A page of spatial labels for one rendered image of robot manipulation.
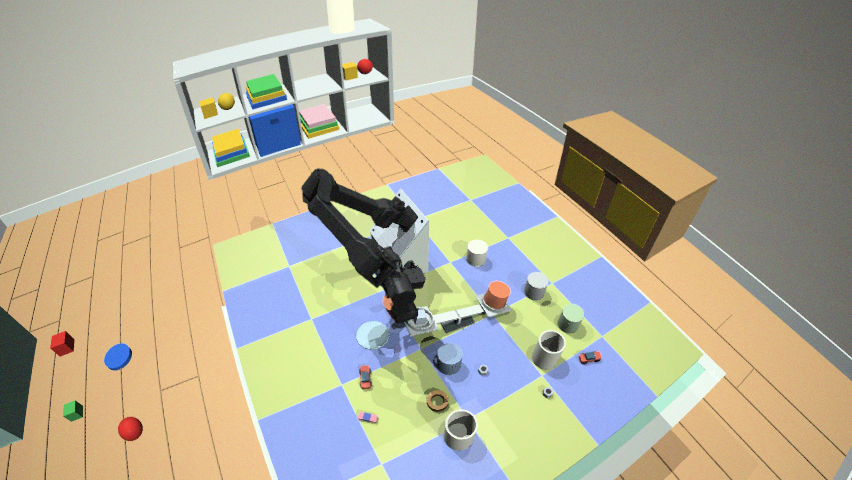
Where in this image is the orange ring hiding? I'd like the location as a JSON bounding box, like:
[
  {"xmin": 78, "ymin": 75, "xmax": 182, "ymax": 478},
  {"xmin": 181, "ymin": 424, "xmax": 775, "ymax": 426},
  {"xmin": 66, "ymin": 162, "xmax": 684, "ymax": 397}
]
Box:
[{"xmin": 427, "ymin": 390, "xmax": 449, "ymax": 412}]

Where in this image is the green cylinder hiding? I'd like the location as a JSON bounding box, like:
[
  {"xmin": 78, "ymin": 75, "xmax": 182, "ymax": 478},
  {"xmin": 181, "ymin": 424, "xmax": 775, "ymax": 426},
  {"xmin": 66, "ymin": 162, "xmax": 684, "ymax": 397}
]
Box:
[{"xmin": 557, "ymin": 304, "xmax": 584, "ymax": 333}]

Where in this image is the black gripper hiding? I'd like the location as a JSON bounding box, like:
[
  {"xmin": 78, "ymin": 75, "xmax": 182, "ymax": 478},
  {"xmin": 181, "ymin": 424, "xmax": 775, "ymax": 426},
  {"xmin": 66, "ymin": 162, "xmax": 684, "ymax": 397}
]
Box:
[{"xmin": 375, "ymin": 269, "xmax": 418, "ymax": 324}]

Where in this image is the orange cylinder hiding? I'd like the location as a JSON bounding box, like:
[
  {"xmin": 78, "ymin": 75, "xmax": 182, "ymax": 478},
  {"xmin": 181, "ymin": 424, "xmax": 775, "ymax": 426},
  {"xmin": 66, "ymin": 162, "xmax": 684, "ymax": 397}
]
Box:
[{"xmin": 484, "ymin": 280, "xmax": 510, "ymax": 310}]

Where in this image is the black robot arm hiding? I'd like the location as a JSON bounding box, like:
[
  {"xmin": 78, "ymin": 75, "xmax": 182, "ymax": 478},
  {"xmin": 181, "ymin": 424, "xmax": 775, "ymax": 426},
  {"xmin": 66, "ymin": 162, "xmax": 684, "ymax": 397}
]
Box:
[{"xmin": 301, "ymin": 168, "xmax": 426, "ymax": 307}]

